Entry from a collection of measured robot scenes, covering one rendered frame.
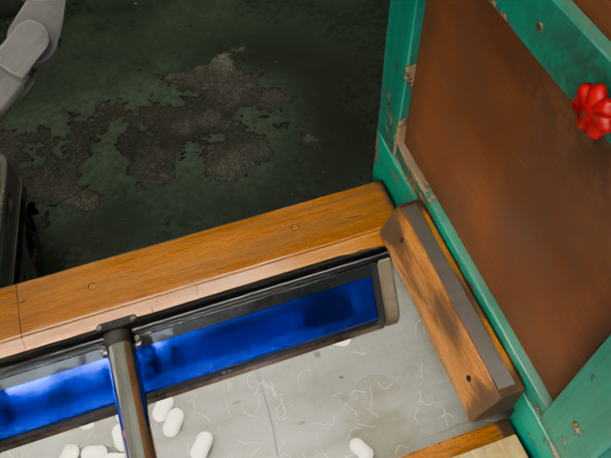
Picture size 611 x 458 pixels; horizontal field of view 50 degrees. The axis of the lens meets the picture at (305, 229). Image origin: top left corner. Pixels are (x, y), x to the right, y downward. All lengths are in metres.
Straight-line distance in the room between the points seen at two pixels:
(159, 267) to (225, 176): 1.11
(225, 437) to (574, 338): 0.45
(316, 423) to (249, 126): 1.46
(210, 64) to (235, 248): 1.52
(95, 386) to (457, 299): 0.47
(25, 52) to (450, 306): 0.61
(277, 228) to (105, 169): 1.25
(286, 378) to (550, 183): 0.45
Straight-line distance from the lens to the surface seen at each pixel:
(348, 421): 0.90
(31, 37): 0.87
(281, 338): 0.58
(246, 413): 0.90
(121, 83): 2.46
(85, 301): 1.00
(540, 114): 0.64
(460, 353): 0.84
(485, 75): 0.72
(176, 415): 0.90
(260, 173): 2.07
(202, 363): 0.58
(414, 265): 0.90
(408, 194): 0.98
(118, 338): 0.54
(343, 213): 1.02
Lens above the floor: 1.59
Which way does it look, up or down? 55 degrees down
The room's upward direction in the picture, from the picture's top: 2 degrees counter-clockwise
